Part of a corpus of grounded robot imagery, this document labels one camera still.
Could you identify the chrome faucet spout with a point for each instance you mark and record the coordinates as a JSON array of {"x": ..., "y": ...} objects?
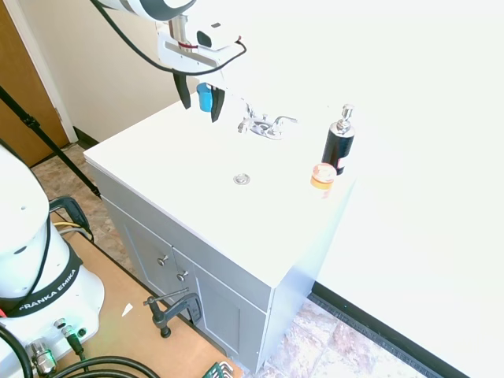
[{"x": 252, "y": 122}]

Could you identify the brown wooden door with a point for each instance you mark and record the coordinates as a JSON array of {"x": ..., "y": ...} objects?
[{"x": 23, "y": 90}]

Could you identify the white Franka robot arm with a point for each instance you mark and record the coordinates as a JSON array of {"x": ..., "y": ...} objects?
[{"x": 27, "y": 252}]

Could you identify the green hex key set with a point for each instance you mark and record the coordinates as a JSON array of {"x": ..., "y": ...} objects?
[{"x": 216, "y": 370}]

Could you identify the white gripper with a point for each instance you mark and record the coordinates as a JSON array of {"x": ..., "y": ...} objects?
[{"x": 189, "y": 55}]

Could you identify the black tripod leg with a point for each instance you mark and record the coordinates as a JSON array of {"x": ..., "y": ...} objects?
[{"x": 47, "y": 138}]

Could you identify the blue plastic cup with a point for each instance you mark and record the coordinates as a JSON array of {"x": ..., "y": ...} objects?
[{"x": 204, "y": 97}]

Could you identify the chrome cabinet knob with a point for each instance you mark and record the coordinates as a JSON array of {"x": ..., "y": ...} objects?
[
  {"x": 163, "y": 259},
  {"x": 182, "y": 276}
]

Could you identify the chrome sink drain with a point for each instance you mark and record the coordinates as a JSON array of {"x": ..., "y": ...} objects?
[{"x": 241, "y": 179}]

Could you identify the orange pill bottle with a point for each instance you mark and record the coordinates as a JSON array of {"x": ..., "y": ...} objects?
[{"x": 323, "y": 180}]

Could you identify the black soap dispenser bottle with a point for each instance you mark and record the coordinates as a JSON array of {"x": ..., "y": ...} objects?
[{"x": 339, "y": 143}]

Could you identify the wooden base board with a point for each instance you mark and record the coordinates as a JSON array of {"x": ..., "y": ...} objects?
[{"x": 130, "y": 315}]

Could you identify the grey vanity cabinet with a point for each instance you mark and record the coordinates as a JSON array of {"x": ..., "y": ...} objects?
[{"x": 220, "y": 220}]

